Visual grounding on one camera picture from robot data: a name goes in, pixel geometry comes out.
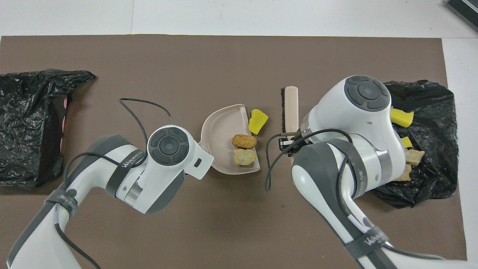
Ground beige brush black bristles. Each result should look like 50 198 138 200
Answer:
281 86 299 167

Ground black bag lined bin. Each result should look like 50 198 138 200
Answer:
372 80 460 209

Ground grey ribbed object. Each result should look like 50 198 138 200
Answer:
445 0 478 31

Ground brown foam chunk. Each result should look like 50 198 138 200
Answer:
232 134 258 149

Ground beige foam chunk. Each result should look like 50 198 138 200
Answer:
405 149 425 167
233 148 257 167
396 163 412 182

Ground black bag bin pink inside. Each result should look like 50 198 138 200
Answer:
0 68 97 188

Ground beige plastic dustpan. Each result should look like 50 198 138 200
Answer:
198 104 261 175

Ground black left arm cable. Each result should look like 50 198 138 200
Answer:
55 98 172 269

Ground brown table mat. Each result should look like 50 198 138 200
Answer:
0 35 468 269

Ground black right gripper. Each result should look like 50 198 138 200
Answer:
278 131 305 157

